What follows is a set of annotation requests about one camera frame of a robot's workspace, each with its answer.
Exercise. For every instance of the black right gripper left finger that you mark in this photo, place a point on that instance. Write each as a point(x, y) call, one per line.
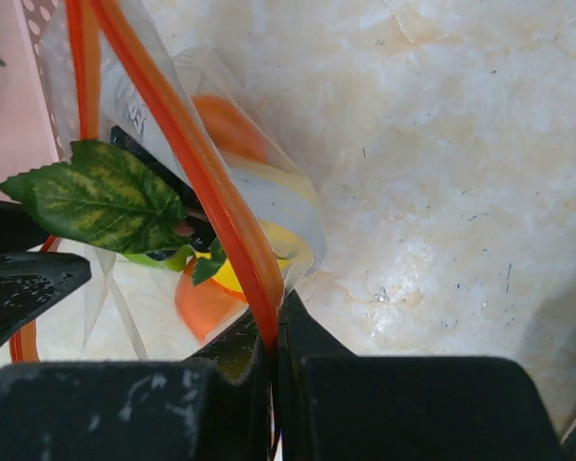
point(213, 405)

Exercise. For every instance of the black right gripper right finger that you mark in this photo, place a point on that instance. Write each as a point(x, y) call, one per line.
point(337, 405)

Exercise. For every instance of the orange toy fruit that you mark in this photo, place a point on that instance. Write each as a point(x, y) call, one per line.
point(228, 128)
point(206, 308)

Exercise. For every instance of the pink plastic basket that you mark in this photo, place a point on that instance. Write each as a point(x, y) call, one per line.
point(27, 129)

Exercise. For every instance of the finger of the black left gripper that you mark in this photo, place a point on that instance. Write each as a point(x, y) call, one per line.
point(31, 282)

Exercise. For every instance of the clear orange-zipper zip bag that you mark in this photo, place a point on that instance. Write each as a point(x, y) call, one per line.
point(104, 63)

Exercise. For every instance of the dark toy grapes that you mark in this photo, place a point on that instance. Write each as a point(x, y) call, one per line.
point(116, 196)

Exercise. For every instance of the green toy fruit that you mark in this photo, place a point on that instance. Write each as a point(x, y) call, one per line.
point(174, 261)

